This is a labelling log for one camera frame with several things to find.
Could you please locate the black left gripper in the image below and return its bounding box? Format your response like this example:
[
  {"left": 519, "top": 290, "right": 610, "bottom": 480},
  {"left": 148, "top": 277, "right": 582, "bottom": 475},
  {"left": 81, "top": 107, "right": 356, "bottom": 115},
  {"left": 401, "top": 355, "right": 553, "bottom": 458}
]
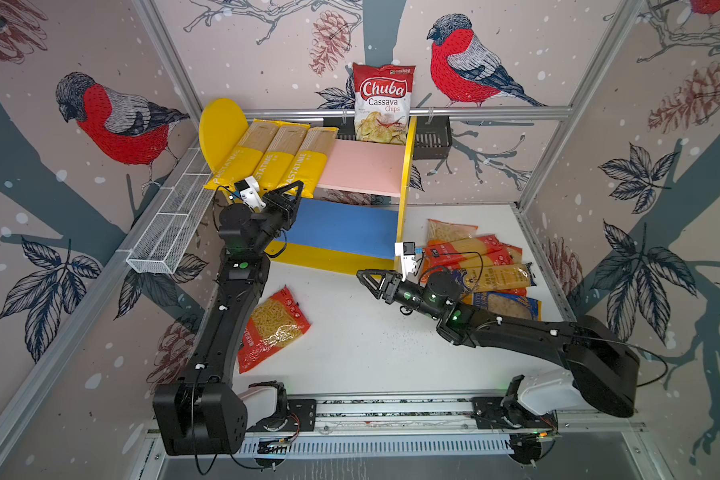
[{"left": 252, "top": 181, "right": 302, "bottom": 258}]

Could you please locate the yellow Pastatime spaghetti bag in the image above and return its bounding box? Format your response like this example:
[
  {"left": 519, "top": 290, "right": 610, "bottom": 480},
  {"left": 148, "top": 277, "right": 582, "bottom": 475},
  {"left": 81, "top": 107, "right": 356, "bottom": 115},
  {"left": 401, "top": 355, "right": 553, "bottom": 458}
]
[
  {"left": 278, "top": 127, "right": 339, "bottom": 199},
  {"left": 253, "top": 122, "right": 310, "bottom": 191},
  {"left": 204, "top": 120, "right": 280, "bottom": 190}
]

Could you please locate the red spaghetti bag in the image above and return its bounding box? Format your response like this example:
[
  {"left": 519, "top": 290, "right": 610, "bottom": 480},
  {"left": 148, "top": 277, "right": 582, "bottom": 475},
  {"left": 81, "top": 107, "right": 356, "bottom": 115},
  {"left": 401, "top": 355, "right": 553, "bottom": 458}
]
[{"left": 422, "top": 234, "right": 511, "bottom": 271}]

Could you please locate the blue spaghetti bag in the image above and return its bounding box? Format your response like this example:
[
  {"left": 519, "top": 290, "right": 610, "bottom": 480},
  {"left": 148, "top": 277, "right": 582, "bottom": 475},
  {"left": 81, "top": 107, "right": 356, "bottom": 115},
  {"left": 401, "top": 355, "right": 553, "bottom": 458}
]
[{"left": 452, "top": 264, "right": 536, "bottom": 292}]

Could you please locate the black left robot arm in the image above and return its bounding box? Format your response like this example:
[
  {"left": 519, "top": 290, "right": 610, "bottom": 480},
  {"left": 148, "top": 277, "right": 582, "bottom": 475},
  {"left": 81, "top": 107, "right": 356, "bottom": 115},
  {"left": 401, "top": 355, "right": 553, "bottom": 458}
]
[{"left": 153, "top": 181, "right": 303, "bottom": 457}]

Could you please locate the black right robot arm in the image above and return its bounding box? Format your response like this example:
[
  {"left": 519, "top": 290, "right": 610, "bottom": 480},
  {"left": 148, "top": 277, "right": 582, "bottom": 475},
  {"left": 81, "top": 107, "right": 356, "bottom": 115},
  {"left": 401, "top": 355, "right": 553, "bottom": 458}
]
[{"left": 356, "top": 269, "right": 640, "bottom": 418}]

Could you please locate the yellow pink blue shelf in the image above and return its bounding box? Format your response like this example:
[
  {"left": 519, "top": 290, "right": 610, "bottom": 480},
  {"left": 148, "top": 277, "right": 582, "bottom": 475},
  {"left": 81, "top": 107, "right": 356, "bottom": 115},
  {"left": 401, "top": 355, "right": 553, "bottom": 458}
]
[{"left": 199, "top": 98, "right": 419, "bottom": 277}]

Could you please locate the red short pasta bag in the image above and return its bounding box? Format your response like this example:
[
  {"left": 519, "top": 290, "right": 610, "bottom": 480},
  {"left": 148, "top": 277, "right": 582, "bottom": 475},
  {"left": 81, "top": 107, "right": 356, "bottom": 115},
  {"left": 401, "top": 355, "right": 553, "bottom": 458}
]
[{"left": 418, "top": 242, "right": 524, "bottom": 283}]

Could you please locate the blue orange pasta bag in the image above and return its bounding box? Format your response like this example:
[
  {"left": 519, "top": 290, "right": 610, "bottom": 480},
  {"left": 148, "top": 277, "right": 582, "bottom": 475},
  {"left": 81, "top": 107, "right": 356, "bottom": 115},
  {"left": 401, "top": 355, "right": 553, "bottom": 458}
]
[{"left": 464, "top": 292, "right": 542, "bottom": 321}]

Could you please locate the orange macaroni bag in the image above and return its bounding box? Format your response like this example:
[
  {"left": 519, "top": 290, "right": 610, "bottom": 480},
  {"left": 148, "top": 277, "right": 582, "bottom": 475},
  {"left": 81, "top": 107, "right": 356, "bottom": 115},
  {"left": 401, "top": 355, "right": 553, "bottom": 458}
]
[{"left": 426, "top": 219, "right": 478, "bottom": 245}]

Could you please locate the red macaroni bag left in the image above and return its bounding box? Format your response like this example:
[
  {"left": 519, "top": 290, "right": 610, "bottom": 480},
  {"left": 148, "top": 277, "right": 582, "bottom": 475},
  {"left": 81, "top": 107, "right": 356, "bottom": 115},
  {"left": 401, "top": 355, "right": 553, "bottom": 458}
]
[{"left": 237, "top": 287, "right": 311, "bottom": 373}]

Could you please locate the Chuba cassava chips bag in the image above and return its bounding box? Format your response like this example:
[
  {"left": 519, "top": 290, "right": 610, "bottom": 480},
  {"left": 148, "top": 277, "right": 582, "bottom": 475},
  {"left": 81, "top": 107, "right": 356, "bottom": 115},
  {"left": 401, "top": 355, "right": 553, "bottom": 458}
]
[{"left": 353, "top": 63, "right": 415, "bottom": 145}]

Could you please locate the white wire basket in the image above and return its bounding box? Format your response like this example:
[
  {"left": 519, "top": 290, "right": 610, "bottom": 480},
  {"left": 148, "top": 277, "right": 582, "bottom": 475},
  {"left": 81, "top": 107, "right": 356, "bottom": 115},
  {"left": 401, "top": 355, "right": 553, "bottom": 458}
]
[{"left": 126, "top": 146, "right": 213, "bottom": 275}]

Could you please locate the black wall basket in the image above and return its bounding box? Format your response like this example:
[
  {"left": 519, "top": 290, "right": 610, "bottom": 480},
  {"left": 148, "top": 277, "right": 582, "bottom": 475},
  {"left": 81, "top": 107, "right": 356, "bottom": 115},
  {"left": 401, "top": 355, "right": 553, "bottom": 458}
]
[{"left": 323, "top": 116, "right": 453, "bottom": 160}]

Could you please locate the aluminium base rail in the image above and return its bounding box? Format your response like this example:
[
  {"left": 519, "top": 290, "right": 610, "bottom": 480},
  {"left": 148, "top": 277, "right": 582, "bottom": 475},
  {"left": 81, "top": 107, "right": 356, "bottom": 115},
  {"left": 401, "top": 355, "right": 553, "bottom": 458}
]
[{"left": 228, "top": 394, "right": 644, "bottom": 468}]

